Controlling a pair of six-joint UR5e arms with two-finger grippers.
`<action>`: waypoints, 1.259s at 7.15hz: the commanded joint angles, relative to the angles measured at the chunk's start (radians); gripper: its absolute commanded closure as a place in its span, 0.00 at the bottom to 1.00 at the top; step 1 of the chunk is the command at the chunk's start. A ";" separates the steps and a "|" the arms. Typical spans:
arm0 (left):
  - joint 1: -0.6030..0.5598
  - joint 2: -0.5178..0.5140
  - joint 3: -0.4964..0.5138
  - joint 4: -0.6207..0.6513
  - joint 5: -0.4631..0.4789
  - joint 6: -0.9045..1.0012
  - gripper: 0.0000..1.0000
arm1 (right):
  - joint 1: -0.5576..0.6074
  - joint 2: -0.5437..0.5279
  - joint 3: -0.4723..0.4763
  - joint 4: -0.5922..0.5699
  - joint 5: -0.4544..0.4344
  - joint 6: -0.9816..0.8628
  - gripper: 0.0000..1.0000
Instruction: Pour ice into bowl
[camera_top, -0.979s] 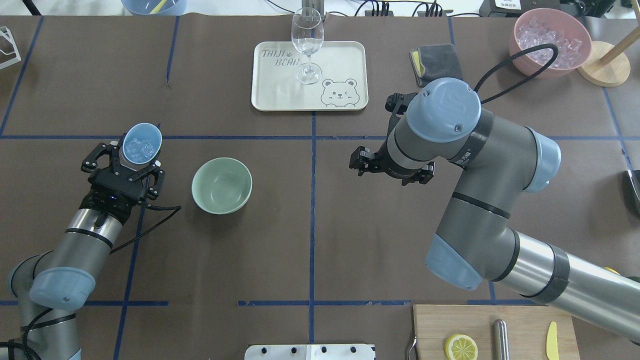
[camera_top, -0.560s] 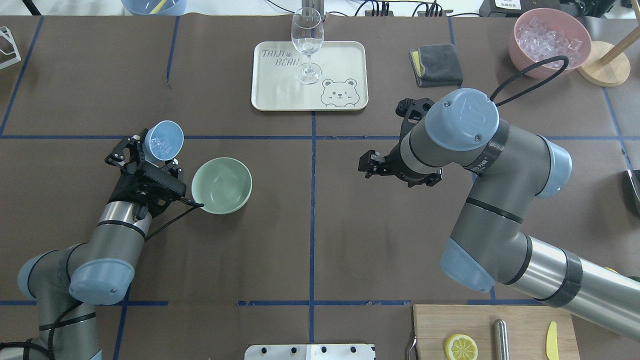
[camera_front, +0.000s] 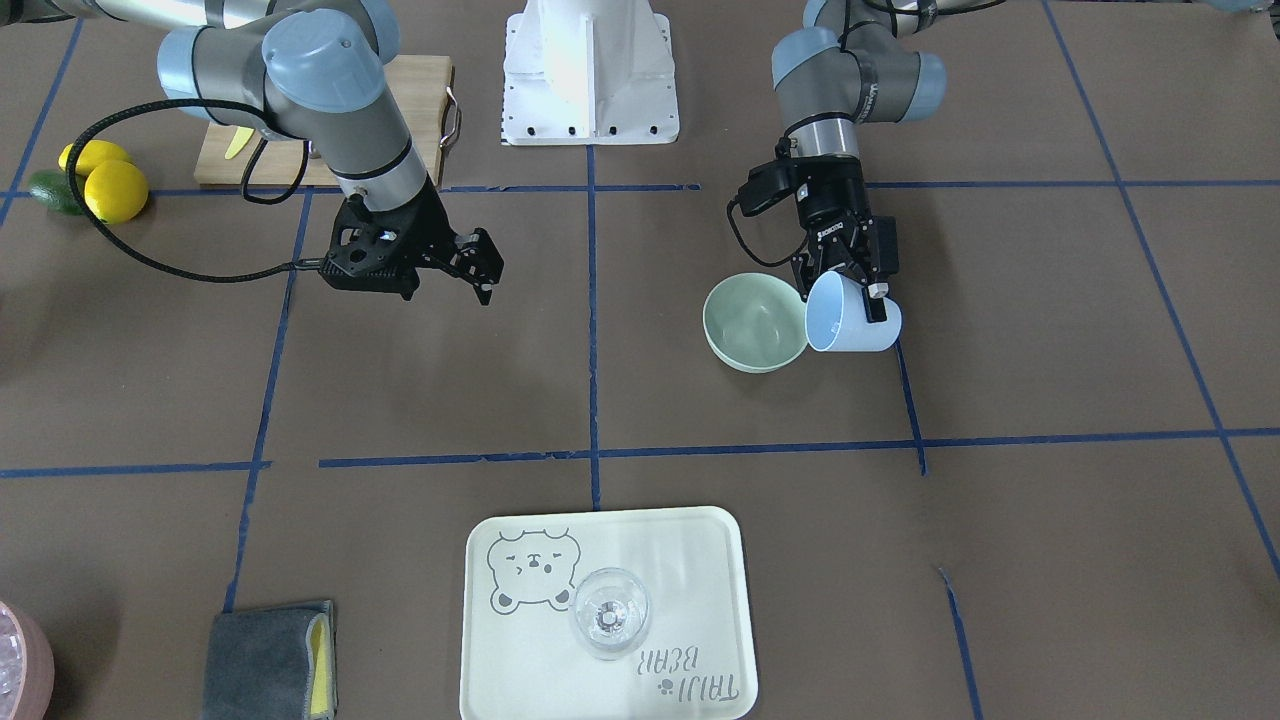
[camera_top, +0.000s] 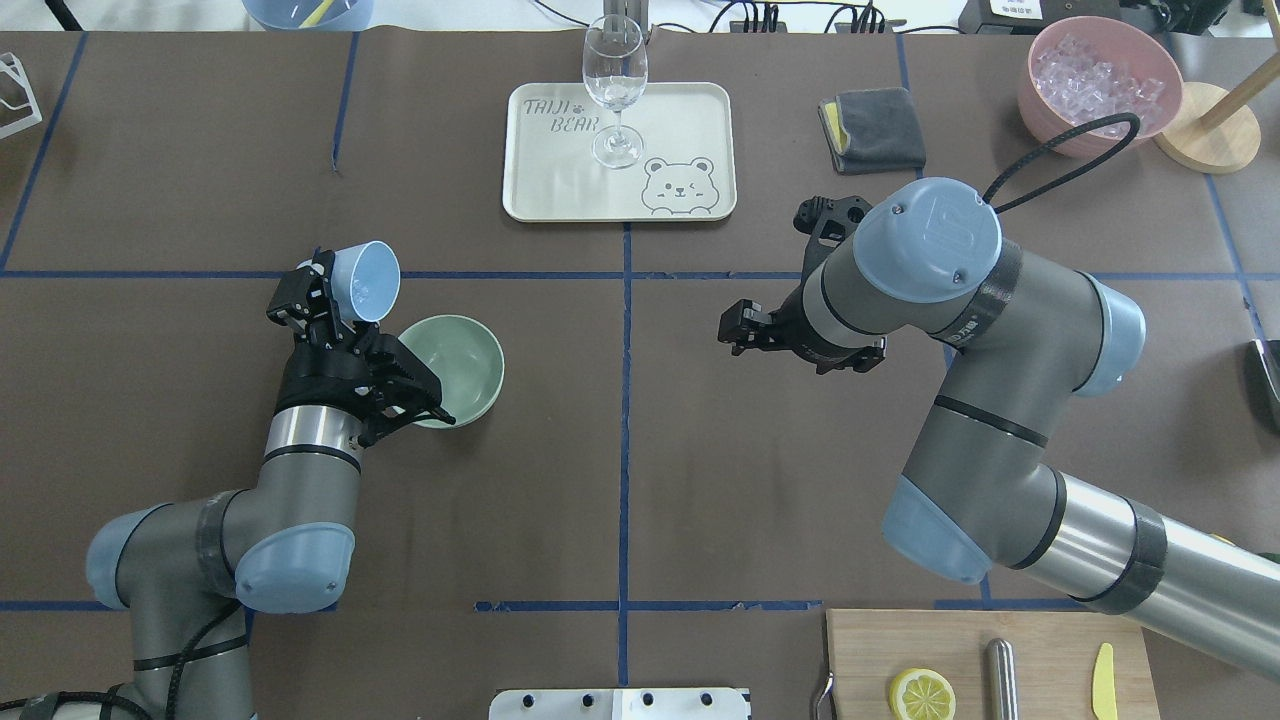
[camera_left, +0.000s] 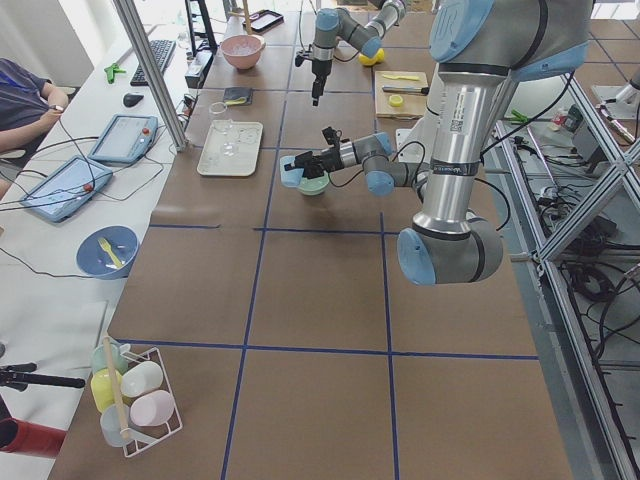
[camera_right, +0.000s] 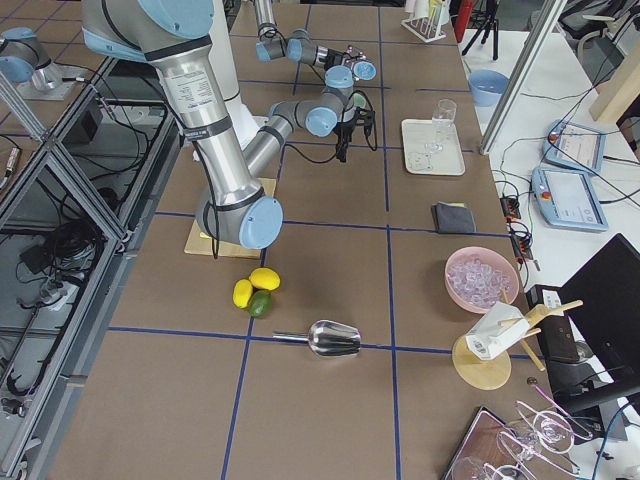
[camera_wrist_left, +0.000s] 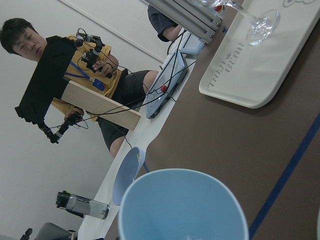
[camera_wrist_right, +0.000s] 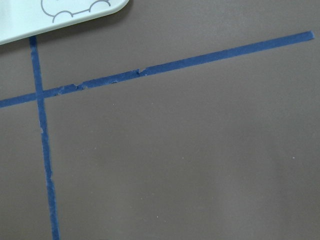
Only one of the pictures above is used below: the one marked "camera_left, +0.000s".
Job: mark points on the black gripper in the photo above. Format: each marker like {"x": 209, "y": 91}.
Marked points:
{"x": 328, "y": 159}
{"x": 318, "y": 71}

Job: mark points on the light blue plastic cup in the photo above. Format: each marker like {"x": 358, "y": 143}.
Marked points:
{"x": 290, "y": 175}

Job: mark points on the green ceramic bowl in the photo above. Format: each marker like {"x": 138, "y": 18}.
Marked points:
{"x": 314, "y": 186}

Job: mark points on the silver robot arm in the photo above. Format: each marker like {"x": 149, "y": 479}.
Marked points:
{"x": 482, "y": 50}
{"x": 335, "y": 24}

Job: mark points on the pink bowl with ice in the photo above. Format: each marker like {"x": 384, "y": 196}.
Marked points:
{"x": 243, "y": 51}

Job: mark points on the blue plastic bowl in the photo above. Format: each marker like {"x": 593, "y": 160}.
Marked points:
{"x": 94, "y": 262}

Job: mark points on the yellow lemon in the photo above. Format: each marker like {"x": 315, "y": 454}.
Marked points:
{"x": 370, "y": 61}

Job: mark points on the half lemon slice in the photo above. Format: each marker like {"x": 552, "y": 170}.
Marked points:
{"x": 396, "y": 100}

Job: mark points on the cream bear tray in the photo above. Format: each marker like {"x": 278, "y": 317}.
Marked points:
{"x": 247, "y": 137}

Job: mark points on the wooden cutting board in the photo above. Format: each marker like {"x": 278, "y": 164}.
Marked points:
{"x": 414, "y": 106}

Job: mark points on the grey folded cloth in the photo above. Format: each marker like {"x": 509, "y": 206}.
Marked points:
{"x": 233, "y": 96}

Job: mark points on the yellow plastic knife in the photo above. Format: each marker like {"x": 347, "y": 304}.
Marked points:
{"x": 412, "y": 78}

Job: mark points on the clear wine glass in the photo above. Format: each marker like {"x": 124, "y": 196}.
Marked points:
{"x": 222, "y": 112}

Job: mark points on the blue teach pendant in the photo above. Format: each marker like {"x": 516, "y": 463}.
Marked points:
{"x": 125, "y": 139}
{"x": 67, "y": 189}

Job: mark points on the black computer mouse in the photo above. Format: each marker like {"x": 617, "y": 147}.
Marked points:
{"x": 130, "y": 100}

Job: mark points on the yellow plastic fork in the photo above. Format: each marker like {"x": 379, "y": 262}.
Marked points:
{"x": 108, "y": 249}

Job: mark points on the white plastic cup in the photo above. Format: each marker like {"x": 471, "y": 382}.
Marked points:
{"x": 141, "y": 379}

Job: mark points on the green plastic cup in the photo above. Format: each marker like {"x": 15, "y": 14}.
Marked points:
{"x": 102, "y": 357}

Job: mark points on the pink plastic cup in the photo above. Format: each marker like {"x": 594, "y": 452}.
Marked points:
{"x": 152, "y": 409}

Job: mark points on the seated person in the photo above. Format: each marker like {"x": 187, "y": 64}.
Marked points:
{"x": 30, "y": 107}

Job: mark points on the clear plastic cup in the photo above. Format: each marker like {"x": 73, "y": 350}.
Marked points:
{"x": 111, "y": 429}

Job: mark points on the silver handled knife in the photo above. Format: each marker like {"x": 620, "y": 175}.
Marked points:
{"x": 406, "y": 90}

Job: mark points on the aluminium frame post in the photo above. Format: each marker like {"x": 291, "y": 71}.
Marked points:
{"x": 137, "y": 35}

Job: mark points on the white wire cup rack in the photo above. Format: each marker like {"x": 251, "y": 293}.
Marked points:
{"x": 143, "y": 437}

